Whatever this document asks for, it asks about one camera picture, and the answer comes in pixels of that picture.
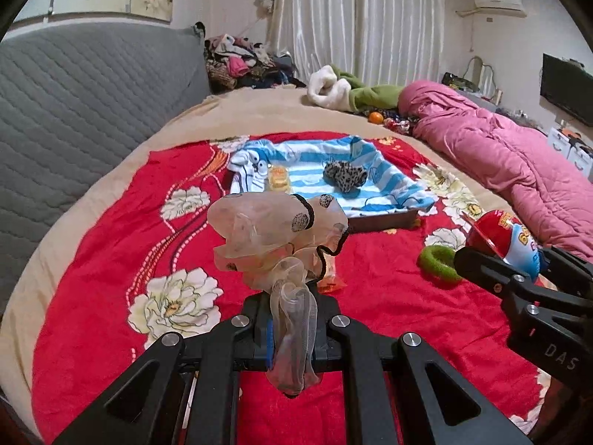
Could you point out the green and white plush garment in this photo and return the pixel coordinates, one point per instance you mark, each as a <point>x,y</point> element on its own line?
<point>324,85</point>

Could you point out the dark bag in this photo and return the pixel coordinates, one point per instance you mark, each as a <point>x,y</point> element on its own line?
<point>458,81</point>

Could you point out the red white patterned pouch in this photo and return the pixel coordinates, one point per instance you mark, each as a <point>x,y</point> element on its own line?
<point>396,124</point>

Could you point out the black television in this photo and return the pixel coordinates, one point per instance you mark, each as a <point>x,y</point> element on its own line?
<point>565,85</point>

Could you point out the pink quilt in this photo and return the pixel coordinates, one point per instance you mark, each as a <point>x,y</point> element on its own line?
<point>486,148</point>

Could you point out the orange fruit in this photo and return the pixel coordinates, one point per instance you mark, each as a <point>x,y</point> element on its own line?
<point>376,117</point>

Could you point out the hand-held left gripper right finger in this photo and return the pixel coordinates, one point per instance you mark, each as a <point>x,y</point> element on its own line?
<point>330,347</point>

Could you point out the cream drape curtain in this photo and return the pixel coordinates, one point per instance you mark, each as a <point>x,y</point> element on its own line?
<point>275,9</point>

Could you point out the clear packet of orange crackers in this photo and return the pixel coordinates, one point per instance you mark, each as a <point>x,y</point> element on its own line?
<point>331,282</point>

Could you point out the red and blue egg toy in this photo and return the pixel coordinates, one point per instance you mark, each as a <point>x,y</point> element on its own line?
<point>500,231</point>

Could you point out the pile of clothes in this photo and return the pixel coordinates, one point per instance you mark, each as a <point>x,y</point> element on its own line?
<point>241,65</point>

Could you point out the red floral blanket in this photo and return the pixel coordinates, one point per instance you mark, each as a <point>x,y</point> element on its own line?
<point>116,264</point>

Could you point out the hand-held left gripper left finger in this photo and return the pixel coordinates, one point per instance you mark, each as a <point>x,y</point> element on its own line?
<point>270,350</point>

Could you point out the white air conditioner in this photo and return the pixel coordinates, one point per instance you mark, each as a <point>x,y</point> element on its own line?
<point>498,1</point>

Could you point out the blue striped cartoon cloth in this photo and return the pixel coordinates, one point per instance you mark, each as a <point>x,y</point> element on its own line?
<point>315,157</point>

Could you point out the white storage drawers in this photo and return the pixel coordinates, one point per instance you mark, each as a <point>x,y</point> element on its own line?
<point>572,148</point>

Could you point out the arched white mirror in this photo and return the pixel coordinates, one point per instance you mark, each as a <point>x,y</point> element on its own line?
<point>484,79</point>

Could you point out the grey quilted headboard cover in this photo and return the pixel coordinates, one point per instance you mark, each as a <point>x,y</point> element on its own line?
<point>92,102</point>

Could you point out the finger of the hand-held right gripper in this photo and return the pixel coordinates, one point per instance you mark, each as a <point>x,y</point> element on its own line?
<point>570,269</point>
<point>486,271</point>

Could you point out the sheer beige scrunchie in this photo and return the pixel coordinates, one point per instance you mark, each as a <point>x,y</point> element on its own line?
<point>259,227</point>

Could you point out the white sheer curtain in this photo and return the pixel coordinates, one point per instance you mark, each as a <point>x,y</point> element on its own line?
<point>370,23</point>

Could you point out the leopard print scrunchie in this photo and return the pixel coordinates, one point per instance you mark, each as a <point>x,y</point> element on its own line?
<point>345,176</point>

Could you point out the cracker packet with red label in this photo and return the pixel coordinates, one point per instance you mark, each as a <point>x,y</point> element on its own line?
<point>279,178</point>

